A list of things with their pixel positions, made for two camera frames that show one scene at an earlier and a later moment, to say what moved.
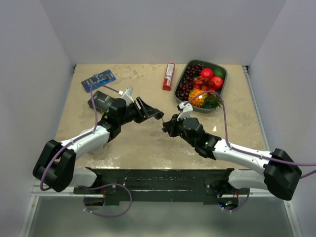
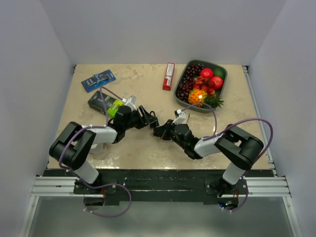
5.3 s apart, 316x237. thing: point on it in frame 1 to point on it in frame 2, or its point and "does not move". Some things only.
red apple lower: (217, 82) does not move
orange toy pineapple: (208, 100) does not move
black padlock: (157, 113) to (153, 119)
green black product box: (101, 101) does not move
